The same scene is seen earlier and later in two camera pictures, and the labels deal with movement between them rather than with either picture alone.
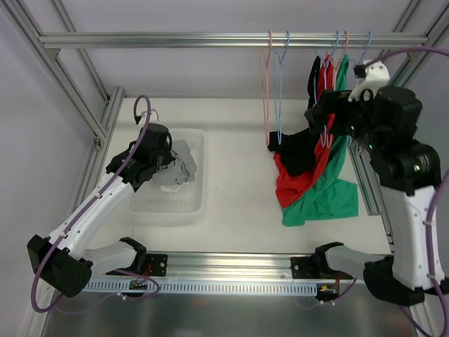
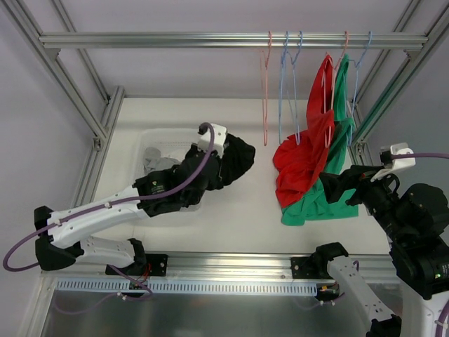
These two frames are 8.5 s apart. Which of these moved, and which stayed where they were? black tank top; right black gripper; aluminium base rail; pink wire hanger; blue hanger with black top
Moved: right black gripper; black tank top; blue hanger with black top
Stayed: aluminium base rail; pink wire hanger
